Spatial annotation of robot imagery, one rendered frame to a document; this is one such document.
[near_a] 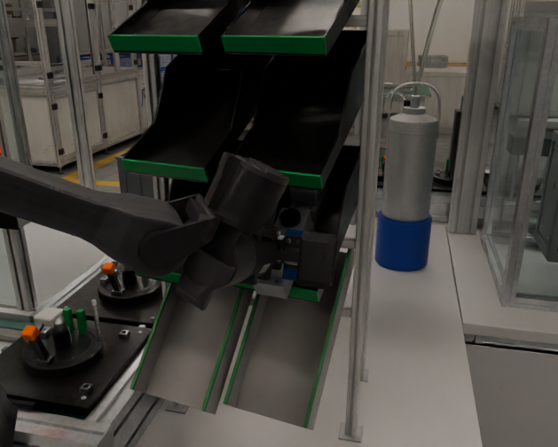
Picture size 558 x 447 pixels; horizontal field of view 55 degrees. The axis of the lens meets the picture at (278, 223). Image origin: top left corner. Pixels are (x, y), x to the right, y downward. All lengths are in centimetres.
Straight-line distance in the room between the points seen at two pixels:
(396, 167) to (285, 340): 78
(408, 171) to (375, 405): 68
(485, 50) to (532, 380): 96
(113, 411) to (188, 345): 16
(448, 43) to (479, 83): 941
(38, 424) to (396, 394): 64
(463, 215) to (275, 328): 115
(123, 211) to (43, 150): 577
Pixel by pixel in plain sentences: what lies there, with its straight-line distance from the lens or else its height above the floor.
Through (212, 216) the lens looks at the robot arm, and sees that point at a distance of 48.
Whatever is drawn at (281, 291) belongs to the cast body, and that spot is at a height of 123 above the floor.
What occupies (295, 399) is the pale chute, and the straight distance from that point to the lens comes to 85.
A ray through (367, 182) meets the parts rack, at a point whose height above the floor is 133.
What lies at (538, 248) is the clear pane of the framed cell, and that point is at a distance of 146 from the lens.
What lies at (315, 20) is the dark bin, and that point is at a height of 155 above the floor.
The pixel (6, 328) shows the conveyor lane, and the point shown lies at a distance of 127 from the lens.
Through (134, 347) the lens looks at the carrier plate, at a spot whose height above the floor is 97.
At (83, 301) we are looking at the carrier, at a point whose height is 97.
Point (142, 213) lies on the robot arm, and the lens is 48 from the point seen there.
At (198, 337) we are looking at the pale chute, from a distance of 90.
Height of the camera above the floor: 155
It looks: 21 degrees down
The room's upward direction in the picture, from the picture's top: straight up
